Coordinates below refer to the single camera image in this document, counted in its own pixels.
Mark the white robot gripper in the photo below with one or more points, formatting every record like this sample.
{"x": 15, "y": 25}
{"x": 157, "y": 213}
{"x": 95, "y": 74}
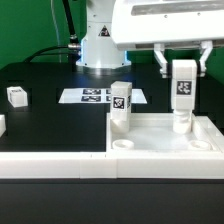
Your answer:
{"x": 140, "y": 23}

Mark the white square table top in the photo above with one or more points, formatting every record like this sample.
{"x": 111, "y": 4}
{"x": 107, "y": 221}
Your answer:
{"x": 153, "y": 132}

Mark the white sheet with tag markers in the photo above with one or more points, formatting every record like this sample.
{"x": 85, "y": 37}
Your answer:
{"x": 96, "y": 95}

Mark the white U-shaped obstacle fence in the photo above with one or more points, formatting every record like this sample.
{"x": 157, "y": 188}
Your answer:
{"x": 111, "y": 164}

